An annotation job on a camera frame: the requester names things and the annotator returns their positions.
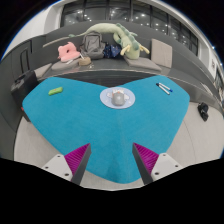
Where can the pink plush cushion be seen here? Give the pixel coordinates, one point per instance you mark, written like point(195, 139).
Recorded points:
point(68, 52)

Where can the small square grey cushion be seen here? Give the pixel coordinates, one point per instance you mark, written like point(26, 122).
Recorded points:
point(43, 70)

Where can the round grey seat cushion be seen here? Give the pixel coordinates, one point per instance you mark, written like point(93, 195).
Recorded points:
point(63, 65)

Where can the dark grey bench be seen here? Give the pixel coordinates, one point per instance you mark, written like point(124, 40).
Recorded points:
point(106, 76)

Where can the upright square grey cushion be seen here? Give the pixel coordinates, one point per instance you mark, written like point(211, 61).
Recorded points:
point(161, 53)

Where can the round light blue mouse pad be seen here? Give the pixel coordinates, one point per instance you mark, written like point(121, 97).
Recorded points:
point(106, 99)

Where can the navy blue patterned bag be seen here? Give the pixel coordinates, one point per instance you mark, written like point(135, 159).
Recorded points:
point(112, 51)

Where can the black suitcase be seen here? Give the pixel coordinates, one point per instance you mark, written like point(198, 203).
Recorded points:
point(23, 91)

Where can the white marker with dark cap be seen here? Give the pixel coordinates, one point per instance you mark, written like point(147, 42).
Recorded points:
point(162, 89)

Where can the green rectangular case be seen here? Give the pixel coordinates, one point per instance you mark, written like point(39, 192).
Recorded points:
point(55, 91)

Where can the black bag on floor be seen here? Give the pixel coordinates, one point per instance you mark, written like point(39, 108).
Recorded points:
point(203, 111)

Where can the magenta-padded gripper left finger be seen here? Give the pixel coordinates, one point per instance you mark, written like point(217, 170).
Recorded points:
point(61, 166)

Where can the grey computer mouse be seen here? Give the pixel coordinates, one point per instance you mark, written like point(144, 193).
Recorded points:
point(118, 99)

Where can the flat grey seat cushion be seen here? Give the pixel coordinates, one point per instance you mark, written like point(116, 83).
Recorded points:
point(143, 63)

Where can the grey backpack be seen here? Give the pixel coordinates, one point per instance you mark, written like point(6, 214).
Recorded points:
point(92, 45)

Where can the green dragon plush toy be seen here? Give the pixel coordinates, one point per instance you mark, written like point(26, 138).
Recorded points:
point(130, 41)

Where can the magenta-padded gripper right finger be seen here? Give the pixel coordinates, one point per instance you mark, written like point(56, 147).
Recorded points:
point(163, 165)

